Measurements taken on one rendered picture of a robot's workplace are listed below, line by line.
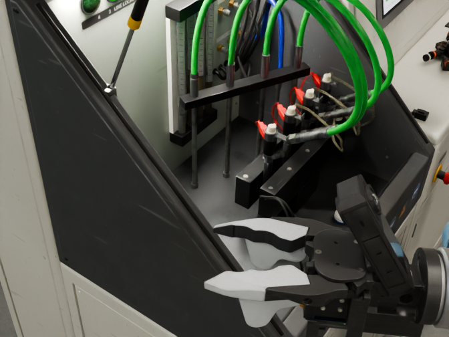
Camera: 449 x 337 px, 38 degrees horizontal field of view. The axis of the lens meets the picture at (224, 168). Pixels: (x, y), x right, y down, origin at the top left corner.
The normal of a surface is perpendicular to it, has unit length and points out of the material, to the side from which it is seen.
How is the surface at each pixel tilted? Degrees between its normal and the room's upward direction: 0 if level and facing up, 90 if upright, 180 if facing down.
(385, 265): 80
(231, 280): 35
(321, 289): 8
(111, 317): 90
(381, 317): 82
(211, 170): 0
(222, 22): 90
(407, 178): 0
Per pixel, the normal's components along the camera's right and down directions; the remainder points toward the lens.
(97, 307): -0.58, 0.52
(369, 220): -0.10, 0.51
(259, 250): -0.34, 0.56
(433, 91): 0.03, -0.76
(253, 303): 0.17, 0.55
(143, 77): 0.82, 0.40
